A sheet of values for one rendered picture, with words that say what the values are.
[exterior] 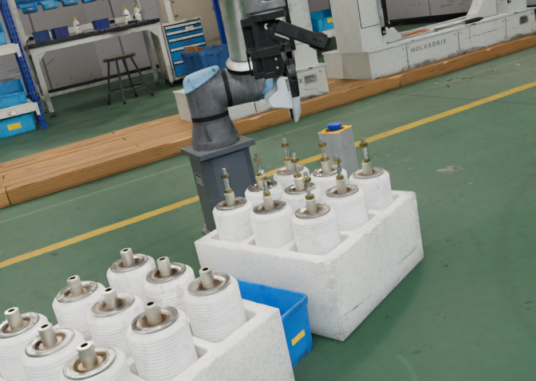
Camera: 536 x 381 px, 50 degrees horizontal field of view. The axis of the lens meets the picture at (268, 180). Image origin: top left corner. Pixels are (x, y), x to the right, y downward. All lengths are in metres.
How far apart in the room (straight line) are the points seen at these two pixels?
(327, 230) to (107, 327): 0.47
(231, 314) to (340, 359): 0.29
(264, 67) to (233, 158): 0.68
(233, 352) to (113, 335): 0.20
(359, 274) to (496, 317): 0.28
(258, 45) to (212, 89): 0.62
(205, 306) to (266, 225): 0.34
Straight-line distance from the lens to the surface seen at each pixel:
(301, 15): 3.59
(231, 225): 1.33
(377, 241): 1.29
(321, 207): 1.22
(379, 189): 1.36
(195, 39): 6.77
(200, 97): 1.72
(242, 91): 1.72
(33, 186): 3.05
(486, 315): 1.27
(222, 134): 1.73
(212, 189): 1.75
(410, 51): 3.98
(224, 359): 0.95
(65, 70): 9.49
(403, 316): 1.28
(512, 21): 4.62
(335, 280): 1.17
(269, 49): 1.09
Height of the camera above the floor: 0.68
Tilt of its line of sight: 17 degrees down
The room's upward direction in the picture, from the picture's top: 12 degrees counter-clockwise
